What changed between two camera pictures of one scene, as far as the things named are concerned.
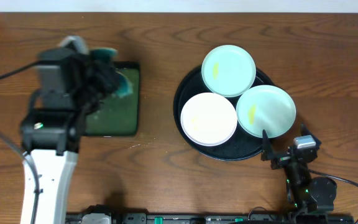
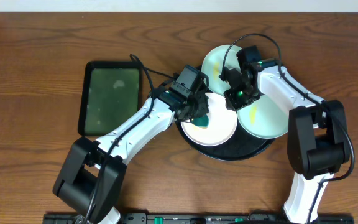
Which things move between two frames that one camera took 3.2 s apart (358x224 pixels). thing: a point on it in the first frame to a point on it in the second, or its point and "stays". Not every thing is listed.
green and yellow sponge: [125, 88] to [201, 122]
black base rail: [206, 218] stays
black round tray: [240, 145] stays
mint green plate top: [229, 71] stays
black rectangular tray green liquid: [117, 116] stays
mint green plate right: [266, 107] stays
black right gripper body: [282, 158] to [237, 101]
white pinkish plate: [209, 119] stays
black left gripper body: [103, 78] to [192, 109]
